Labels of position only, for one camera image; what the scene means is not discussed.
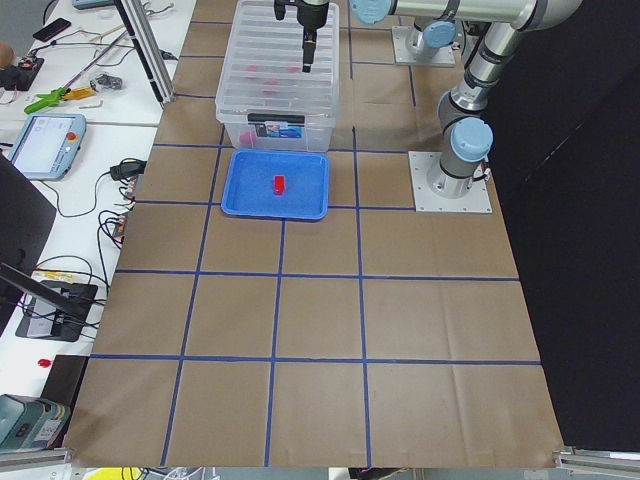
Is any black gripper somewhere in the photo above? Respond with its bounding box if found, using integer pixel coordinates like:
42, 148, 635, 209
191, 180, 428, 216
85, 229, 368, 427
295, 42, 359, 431
274, 0, 329, 73

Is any clear plastic box lid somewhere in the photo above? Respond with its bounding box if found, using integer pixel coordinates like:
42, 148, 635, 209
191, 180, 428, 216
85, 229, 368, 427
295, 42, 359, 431
215, 1, 340, 118

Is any red block from tray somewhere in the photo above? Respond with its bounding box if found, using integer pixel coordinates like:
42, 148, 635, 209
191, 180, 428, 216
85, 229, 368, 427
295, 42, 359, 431
273, 175, 286, 195

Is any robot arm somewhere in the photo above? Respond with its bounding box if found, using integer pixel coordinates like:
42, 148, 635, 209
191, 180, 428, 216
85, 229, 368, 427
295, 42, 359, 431
349, 1, 581, 199
405, 17, 457, 65

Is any black box latch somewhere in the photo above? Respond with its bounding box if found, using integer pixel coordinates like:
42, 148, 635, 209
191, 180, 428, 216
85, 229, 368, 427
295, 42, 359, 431
247, 113, 305, 125

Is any clear plastic storage box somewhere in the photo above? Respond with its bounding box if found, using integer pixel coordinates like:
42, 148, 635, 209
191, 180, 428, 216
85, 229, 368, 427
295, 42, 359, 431
216, 111, 336, 152

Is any blue plastic tray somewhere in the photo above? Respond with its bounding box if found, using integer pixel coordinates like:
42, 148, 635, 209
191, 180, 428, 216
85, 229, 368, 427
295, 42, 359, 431
221, 149, 330, 221

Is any black power adapter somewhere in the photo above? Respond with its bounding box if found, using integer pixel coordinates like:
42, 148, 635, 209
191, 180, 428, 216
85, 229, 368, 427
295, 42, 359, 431
109, 159, 147, 181

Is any black smartphone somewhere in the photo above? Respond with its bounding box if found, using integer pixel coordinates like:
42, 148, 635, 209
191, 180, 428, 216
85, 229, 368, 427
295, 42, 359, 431
32, 18, 71, 42

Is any blue teach pendant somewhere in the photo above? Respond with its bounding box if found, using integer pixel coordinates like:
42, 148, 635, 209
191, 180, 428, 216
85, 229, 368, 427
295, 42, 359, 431
8, 113, 87, 181

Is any black monitor stand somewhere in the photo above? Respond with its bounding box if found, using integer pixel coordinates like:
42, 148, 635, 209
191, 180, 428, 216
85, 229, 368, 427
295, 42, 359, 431
1, 263, 98, 342

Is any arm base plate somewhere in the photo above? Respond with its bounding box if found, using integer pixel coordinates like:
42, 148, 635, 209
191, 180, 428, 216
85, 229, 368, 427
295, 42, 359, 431
408, 151, 492, 215
392, 22, 456, 68

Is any aluminium frame post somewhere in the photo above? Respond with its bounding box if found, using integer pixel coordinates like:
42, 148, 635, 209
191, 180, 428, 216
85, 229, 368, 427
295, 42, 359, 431
114, 0, 174, 105

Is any green handled reach grabber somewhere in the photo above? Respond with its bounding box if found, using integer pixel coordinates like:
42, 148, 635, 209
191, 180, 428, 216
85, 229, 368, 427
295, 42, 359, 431
24, 31, 128, 115

